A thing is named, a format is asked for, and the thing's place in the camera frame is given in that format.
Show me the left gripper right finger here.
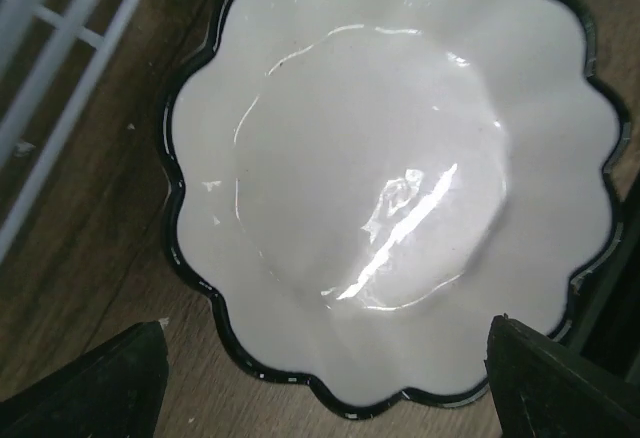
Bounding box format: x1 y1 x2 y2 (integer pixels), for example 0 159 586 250
485 315 639 437

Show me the white scalloped bowl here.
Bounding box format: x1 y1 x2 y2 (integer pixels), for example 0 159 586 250
159 0 630 420

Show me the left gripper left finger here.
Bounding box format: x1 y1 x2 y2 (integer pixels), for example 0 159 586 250
1 321 167 437

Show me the white wire dish rack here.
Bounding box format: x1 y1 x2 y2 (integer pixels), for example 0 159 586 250
1 0 141 256

